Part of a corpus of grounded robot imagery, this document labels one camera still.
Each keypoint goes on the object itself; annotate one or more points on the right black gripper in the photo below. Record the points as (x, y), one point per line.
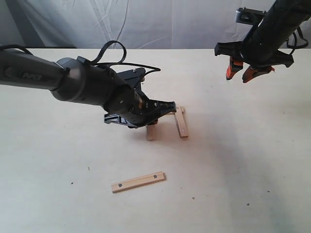
(260, 49)

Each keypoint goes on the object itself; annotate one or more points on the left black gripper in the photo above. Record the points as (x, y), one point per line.
(134, 109)

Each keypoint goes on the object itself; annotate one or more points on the plain wood strip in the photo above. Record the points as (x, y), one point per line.
(150, 132)
(179, 108)

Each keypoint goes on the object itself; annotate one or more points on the wood strip with magnets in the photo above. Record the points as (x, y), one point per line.
(181, 125)
(137, 182)

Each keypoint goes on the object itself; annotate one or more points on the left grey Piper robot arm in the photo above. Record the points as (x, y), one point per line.
(78, 81)

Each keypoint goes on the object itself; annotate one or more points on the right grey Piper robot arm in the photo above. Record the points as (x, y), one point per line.
(295, 11)

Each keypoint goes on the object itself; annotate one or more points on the white backdrop cloth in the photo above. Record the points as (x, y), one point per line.
(138, 24)

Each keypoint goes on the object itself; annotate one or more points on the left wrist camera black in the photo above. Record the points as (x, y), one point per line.
(133, 77)

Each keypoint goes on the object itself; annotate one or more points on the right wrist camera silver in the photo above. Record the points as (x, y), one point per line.
(249, 16)

